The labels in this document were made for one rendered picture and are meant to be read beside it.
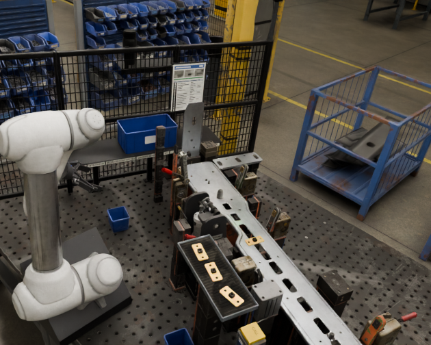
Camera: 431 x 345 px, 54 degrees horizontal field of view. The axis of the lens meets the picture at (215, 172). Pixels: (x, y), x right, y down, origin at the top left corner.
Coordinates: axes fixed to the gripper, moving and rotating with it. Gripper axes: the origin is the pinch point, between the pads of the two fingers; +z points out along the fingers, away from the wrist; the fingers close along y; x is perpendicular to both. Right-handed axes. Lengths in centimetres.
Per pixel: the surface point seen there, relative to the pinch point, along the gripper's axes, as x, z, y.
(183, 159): 39.7, 12.1, 22.5
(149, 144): 25.1, 27.4, -10.5
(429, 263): 85, 231, 116
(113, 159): 8.4, 13.7, -10.2
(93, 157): 2.1, 7.6, -16.4
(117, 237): -18.3, 21.5, 20.6
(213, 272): 32, -19, 85
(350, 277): 53, 78, 104
